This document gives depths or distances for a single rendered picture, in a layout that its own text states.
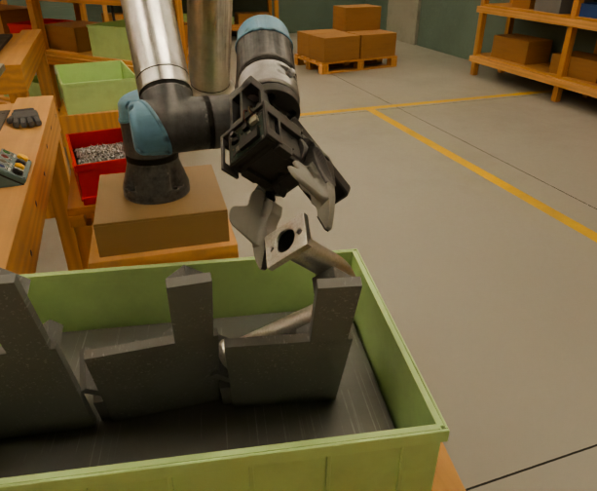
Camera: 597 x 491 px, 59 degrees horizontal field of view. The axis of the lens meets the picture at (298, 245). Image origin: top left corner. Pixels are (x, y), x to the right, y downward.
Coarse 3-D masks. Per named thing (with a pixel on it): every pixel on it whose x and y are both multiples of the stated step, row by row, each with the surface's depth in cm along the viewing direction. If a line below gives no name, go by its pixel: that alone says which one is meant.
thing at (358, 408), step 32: (224, 320) 94; (256, 320) 94; (64, 352) 87; (352, 352) 87; (352, 384) 80; (96, 416) 75; (160, 416) 75; (192, 416) 75; (224, 416) 75; (256, 416) 75; (288, 416) 75; (320, 416) 75; (352, 416) 75; (384, 416) 75; (0, 448) 70; (32, 448) 70; (64, 448) 70; (96, 448) 70; (128, 448) 70; (160, 448) 70; (192, 448) 70; (224, 448) 70
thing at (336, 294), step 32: (320, 288) 52; (352, 288) 52; (320, 320) 57; (352, 320) 58; (256, 352) 62; (288, 352) 63; (320, 352) 64; (224, 384) 72; (256, 384) 70; (288, 384) 71; (320, 384) 72
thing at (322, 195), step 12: (288, 168) 51; (300, 168) 54; (312, 168) 56; (300, 180) 51; (312, 180) 54; (312, 192) 52; (324, 192) 53; (312, 204) 54; (324, 204) 52; (324, 216) 52; (324, 228) 51
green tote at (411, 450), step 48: (48, 288) 88; (96, 288) 89; (144, 288) 90; (240, 288) 93; (288, 288) 95; (384, 336) 77; (384, 384) 79; (384, 432) 58; (432, 432) 58; (0, 480) 53; (48, 480) 53; (96, 480) 54; (144, 480) 56; (192, 480) 57; (240, 480) 58; (288, 480) 59; (336, 480) 60; (384, 480) 62; (432, 480) 64
